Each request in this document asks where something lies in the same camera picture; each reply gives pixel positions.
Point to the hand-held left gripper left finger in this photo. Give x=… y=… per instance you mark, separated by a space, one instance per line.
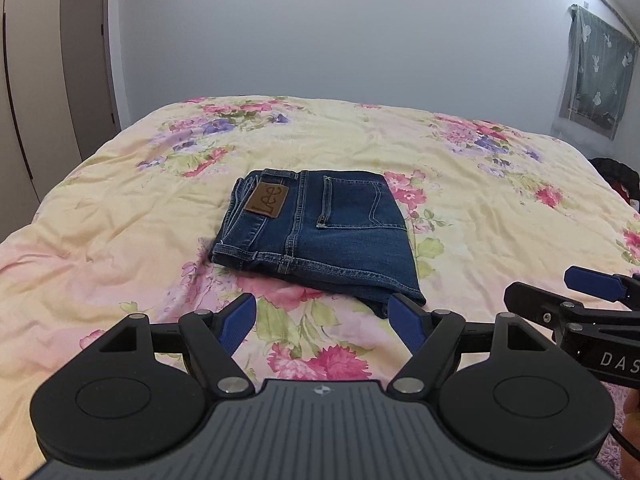
x=238 y=322

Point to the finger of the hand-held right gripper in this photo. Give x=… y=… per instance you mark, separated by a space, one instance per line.
x=595 y=281
x=535 y=302

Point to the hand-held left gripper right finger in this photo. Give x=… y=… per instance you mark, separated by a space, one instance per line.
x=405 y=321

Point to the blue denim pants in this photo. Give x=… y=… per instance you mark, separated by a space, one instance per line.
x=325 y=240

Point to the person's right hand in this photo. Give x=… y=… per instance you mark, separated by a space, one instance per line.
x=634 y=415

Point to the black and red bag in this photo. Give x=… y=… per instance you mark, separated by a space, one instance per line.
x=617 y=180

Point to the yellow floral blanket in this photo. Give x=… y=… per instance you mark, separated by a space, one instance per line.
x=125 y=220

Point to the grey-green printed curtain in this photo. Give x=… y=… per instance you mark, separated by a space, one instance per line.
x=595 y=75

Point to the beige wardrobe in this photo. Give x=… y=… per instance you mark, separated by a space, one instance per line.
x=50 y=85

